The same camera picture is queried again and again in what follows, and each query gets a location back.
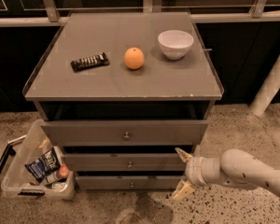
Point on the grey middle drawer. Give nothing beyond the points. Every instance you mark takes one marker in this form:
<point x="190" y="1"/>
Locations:
<point x="124" y="162"/>

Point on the blue chip bag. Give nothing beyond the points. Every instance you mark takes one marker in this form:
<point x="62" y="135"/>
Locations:
<point x="44" y="165"/>

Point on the red apple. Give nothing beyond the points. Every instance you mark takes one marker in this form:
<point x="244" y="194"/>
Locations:
<point x="63" y="171"/>

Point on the black snack bar packet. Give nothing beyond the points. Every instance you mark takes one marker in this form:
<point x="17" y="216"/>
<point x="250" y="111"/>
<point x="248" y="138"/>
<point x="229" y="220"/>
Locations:
<point x="90" y="62"/>

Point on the metal railing frame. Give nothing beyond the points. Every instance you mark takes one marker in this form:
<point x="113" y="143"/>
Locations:
<point x="23" y="13"/>

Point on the grey drawer cabinet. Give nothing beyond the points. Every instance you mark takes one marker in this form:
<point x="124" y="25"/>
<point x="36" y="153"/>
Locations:
<point x="161" y="89"/>

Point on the clear plastic bin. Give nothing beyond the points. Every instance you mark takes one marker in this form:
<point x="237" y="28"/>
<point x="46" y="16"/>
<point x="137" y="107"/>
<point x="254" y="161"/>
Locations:
<point x="18" y="181"/>

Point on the orange fruit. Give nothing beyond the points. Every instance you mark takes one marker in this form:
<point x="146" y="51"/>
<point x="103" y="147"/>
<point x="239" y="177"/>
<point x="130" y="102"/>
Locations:
<point x="134" y="58"/>

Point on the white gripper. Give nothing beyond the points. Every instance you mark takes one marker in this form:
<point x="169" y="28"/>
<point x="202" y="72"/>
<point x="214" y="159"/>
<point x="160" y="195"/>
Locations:
<point x="192" y="171"/>

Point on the grey bottom drawer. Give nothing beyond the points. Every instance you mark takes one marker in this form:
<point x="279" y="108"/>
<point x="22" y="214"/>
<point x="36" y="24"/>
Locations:
<point x="159" y="182"/>

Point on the white diagonal pole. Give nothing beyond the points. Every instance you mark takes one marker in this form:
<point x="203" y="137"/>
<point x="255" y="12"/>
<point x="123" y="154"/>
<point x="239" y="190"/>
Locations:
<point x="267" y="91"/>

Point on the grey top drawer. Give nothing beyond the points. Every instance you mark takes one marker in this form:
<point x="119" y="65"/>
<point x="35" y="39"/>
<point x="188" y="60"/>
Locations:
<point x="85" y="133"/>

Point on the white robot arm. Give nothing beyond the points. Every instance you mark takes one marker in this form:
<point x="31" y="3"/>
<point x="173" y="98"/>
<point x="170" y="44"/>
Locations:
<point x="233" y="169"/>

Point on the black flat board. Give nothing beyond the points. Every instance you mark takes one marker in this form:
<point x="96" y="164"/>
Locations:
<point x="8" y="152"/>

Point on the white ceramic bowl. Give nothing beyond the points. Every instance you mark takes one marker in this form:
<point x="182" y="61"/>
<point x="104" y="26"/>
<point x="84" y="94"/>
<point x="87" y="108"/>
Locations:
<point x="175" y="44"/>

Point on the grey drawer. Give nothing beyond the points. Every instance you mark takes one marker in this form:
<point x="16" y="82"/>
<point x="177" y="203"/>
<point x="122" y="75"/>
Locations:
<point x="85" y="133"/>
<point x="159" y="182"/>
<point x="124" y="162"/>

